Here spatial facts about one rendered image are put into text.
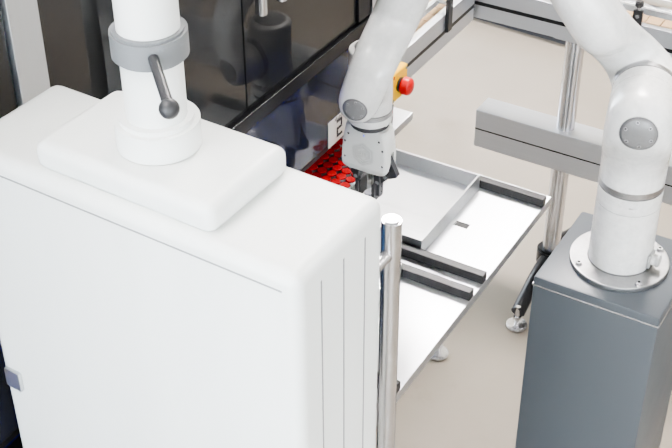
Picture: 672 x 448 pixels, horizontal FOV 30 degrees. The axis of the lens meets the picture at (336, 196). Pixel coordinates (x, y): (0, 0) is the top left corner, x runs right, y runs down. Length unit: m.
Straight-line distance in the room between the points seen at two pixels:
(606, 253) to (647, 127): 0.33
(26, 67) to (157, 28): 0.40
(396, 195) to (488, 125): 0.99
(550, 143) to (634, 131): 1.30
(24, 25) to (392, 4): 0.77
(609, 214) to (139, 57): 1.23
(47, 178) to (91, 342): 0.23
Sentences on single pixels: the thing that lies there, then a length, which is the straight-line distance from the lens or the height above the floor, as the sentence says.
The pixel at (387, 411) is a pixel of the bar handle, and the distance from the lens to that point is 1.69.
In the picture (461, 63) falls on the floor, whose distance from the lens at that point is 4.87.
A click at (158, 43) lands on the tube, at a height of 1.73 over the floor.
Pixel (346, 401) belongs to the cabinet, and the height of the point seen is 1.30.
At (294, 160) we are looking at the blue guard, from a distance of 2.41.
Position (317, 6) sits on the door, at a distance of 2.35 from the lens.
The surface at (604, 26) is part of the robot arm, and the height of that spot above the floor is 1.38.
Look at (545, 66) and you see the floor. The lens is 4.89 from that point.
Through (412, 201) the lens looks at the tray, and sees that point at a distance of 2.56.
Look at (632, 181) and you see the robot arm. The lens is 2.31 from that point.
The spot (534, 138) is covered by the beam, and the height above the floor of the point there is 0.51.
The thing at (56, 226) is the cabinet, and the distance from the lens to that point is 1.52.
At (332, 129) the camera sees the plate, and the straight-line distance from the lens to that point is 2.51.
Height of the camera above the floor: 2.37
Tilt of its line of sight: 35 degrees down
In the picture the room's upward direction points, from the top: straight up
